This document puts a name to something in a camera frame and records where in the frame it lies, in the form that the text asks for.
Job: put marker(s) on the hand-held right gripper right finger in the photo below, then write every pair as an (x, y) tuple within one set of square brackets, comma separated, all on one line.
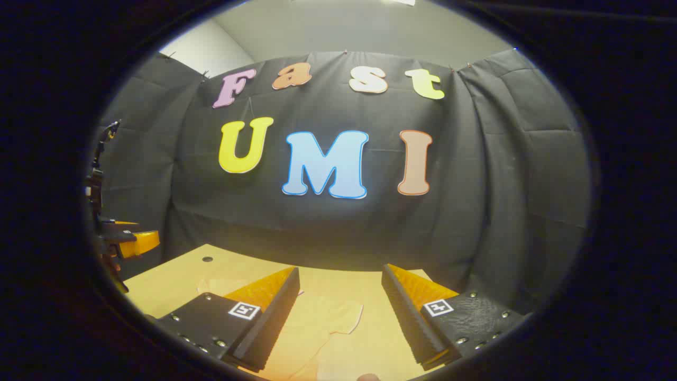
[(404, 312)]

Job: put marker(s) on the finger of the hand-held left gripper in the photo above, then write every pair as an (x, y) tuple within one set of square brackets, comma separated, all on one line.
[(138, 243)]

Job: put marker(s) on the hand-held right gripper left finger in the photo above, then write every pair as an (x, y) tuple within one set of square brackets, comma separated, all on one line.
[(275, 312)]

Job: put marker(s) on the orange T-shirt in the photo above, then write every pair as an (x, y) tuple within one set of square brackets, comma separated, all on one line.
[(330, 320)]

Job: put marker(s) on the black backdrop cloth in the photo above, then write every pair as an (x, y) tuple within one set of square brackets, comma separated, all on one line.
[(476, 159)]

